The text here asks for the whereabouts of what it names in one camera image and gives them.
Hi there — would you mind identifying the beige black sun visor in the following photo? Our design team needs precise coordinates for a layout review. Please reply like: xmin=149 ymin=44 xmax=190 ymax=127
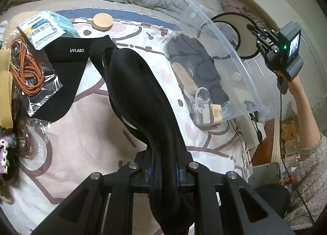
xmin=195 ymin=12 xmax=259 ymax=59

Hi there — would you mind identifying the purple crochet pouch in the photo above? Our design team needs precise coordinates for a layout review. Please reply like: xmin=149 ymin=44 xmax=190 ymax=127
xmin=1 ymin=127 xmax=17 ymax=174

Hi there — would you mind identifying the person's right forearm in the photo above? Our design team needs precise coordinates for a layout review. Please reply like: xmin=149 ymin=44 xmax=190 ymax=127
xmin=284 ymin=76 xmax=326 ymax=233

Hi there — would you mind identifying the person's right hand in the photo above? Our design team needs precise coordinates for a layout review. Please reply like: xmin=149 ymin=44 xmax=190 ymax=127
xmin=276 ymin=71 xmax=303 ymax=95

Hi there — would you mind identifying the pile of pink clothes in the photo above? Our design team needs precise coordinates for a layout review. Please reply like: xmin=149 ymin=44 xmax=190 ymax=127
xmin=219 ymin=0 xmax=266 ymax=28

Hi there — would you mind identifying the clear plastic storage bin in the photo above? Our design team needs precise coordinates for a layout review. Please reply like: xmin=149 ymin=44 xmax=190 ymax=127
xmin=163 ymin=0 xmax=270 ymax=127

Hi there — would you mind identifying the pink cartoon blanket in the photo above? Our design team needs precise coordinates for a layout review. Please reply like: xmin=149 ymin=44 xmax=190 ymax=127
xmin=1 ymin=11 xmax=253 ymax=234

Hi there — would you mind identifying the small yellow box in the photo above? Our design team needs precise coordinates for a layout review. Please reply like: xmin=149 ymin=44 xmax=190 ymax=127
xmin=210 ymin=104 xmax=223 ymax=123

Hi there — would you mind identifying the clear crinkled plastic bag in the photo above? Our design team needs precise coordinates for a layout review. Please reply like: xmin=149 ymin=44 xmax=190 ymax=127
xmin=15 ymin=118 xmax=51 ymax=156

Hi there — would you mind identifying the black UVLABEL visor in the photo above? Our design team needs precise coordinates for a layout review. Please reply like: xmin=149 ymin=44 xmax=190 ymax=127
xmin=32 ymin=35 xmax=116 ymax=123

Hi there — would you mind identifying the teal packet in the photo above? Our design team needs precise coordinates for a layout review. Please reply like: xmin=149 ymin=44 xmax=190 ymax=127
xmin=48 ymin=11 xmax=80 ymax=38

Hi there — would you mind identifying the white blue packet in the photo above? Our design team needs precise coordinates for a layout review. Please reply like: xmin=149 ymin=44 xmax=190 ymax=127
xmin=18 ymin=11 xmax=65 ymax=51

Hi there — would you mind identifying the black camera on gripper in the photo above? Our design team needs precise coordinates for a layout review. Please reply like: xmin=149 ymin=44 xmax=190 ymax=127
xmin=278 ymin=21 xmax=301 ymax=61

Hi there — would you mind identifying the white charger cable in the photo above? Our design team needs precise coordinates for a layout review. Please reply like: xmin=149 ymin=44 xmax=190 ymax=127
xmin=188 ymin=86 xmax=213 ymax=123

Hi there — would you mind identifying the bagged orange cord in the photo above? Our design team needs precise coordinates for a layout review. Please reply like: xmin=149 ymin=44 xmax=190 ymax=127
xmin=8 ymin=34 xmax=63 ymax=118

